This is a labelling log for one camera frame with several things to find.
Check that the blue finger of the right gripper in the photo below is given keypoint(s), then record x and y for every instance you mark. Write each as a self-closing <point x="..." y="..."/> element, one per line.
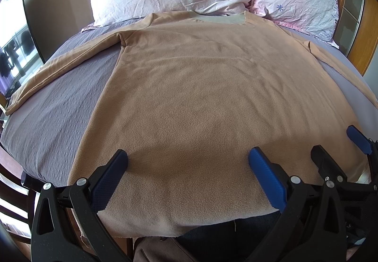
<point x="328" y="169"/>
<point x="367" y="146"/>

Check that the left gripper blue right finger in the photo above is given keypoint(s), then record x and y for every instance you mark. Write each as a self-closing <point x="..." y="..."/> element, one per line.
<point x="311" y="224"/>

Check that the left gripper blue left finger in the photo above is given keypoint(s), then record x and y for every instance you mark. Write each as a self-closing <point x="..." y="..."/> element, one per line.
<point x="66" y="226"/>

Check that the tan fleece sweater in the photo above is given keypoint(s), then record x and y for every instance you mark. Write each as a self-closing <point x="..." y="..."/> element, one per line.
<point x="187" y="100"/>

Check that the dark wooden chair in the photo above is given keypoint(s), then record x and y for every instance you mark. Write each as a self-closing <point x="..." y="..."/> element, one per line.
<point x="17" y="202"/>

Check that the grey purple bed sheet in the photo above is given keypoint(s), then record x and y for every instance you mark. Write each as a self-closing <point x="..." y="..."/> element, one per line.
<point x="43" y="135"/>

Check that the wooden headboard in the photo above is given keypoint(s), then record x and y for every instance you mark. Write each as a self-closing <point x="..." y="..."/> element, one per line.
<point x="356" y="32"/>

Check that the wall mounted television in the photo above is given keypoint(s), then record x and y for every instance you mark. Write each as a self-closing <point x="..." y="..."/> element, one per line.
<point x="20" y="56"/>

